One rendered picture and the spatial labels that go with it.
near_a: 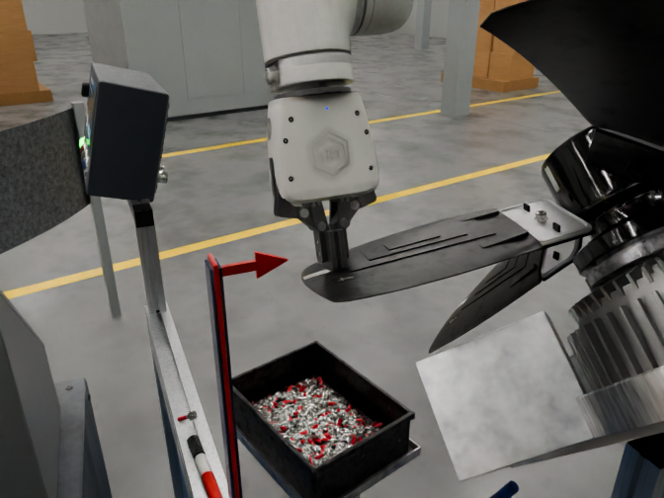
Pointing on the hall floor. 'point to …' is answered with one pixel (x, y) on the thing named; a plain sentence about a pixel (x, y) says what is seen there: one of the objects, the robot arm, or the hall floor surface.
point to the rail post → (169, 443)
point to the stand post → (641, 469)
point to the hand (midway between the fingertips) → (331, 248)
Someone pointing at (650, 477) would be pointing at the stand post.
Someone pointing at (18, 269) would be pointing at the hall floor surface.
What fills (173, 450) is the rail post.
